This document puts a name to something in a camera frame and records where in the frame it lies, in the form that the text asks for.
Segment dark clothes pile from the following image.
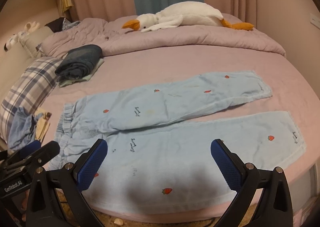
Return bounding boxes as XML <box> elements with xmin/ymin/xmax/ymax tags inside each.
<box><xmin>45</xmin><ymin>17</ymin><xmax>81</xmax><ymax>33</ymax></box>

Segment wooden shelf unit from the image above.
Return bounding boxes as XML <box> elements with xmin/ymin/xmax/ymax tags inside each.
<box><xmin>1</xmin><ymin>0</ymin><xmax>63</xmax><ymax>44</ymax></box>

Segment blue crumpled cloth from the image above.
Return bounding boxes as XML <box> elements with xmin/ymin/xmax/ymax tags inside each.
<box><xmin>8</xmin><ymin>107</ymin><xmax>38</xmax><ymax>151</ymax></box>

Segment folded dark blue jeans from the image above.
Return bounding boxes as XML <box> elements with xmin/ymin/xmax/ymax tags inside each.
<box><xmin>55</xmin><ymin>44</ymin><xmax>103</xmax><ymax>79</ymax></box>

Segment beige pillow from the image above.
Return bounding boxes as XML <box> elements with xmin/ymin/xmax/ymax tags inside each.
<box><xmin>20</xmin><ymin>26</ymin><xmax>54</xmax><ymax>59</ymax></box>

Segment white goose plush toy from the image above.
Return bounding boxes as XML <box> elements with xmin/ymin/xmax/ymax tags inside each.
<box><xmin>122</xmin><ymin>1</ymin><xmax>254</xmax><ymax>33</ymax></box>

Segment blue plaid pillow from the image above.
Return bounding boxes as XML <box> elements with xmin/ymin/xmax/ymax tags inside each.
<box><xmin>1</xmin><ymin>57</ymin><xmax>62</xmax><ymax>142</ymax></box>

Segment folded light green garment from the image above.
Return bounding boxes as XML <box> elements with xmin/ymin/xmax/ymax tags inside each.
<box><xmin>57</xmin><ymin>58</ymin><xmax>105</xmax><ymax>89</ymax></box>

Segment yellow patterned cloth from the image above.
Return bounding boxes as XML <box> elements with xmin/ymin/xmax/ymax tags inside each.
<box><xmin>34</xmin><ymin>107</ymin><xmax>52</xmax><ymax>142</ymax></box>

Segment pink quilted comforter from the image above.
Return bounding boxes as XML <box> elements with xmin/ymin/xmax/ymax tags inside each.
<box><xmin>41</xmin><ymin>16</ymin><xmax>286</xmax><ymax>58</ymax></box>

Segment light blue strawberry pants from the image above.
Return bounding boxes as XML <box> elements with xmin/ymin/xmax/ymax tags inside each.
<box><xmin>49</xmin><ymin>71</ymin><xmax>306</xmax><ymax>214</ymax></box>

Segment white wall socket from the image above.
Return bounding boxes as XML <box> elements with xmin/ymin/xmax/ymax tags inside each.
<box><xmin>310</xmin><ymin>13</ymin><xmax>320</xmax><ymax>29</ymax></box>

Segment small white plush toy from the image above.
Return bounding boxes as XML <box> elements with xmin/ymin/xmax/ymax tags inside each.
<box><xmin>4</xmin><ymin>21</ymin><xmax>40</xmax><ymax>52</ymax></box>

